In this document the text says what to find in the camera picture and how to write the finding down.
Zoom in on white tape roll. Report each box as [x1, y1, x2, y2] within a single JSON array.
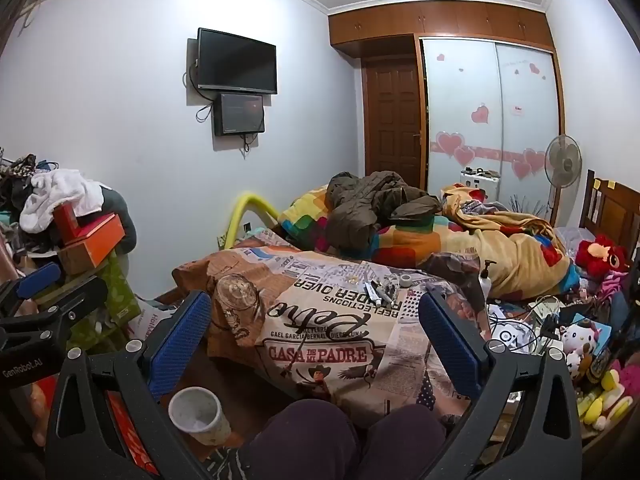
[[399, 274, 414, 288]]

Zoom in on black Sharpie marker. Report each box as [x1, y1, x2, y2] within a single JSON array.
[[372, 282, 398, 309]]

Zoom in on white trash cup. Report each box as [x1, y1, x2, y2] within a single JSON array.
[[168, 387, 232, 446]]

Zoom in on green leaf gift bag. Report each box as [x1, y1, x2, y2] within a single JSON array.
[[36, 252, 141, 353]]

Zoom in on red box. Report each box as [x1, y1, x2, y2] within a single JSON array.
[[52, 202, 80, 245]]

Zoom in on orange shoe box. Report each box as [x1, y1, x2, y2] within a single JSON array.
[[58, 214, 125, 275]]

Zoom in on white pump bottle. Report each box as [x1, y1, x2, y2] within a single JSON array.
[[478, 260, 496, 301]]

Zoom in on white towel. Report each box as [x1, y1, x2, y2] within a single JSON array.
[[20, 169, 104, 234]]

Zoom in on newspaper print duvet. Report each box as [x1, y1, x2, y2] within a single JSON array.
[[172, 230, 486, 424]]

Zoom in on beige yellow blanket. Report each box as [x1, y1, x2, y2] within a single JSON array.
[[438, 183, 579, 300]]

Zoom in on Hello Kitty plush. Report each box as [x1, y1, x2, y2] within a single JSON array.
[[560, 318, 600, 379]]

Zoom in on yellow foam tube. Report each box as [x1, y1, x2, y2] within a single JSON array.
[[222, 190, 281, 252]]

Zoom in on colourful checkered blanket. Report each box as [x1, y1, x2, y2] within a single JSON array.
[[278, 185, 507, 271]]

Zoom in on person's dark trouser knees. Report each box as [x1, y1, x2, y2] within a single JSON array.
[[214, 398, 447, 480]]

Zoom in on red plush toy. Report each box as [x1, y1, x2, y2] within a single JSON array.
[[575, 234, 629, 282]]

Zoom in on brown puffer jacket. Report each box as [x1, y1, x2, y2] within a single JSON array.
[[326, 170, 442, 252]]

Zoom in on wooden headboard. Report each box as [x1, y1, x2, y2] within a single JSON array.
[[579, 169, 640, 261]]

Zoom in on white standing fan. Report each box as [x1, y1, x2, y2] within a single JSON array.
[[544, 134, 582, 226]]

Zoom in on frosted wardrobe with hearts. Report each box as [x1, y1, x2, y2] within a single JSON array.
[[421, 38, 560, 219]]

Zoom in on brown wooden door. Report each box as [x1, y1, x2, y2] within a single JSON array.
[[362, 58, 421, 188]]

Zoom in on small black wall monitor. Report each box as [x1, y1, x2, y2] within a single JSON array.
[[213, 93, 265, 136]]

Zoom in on large black wall television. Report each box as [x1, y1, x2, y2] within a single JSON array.
[[195, 27, 278, 94]]

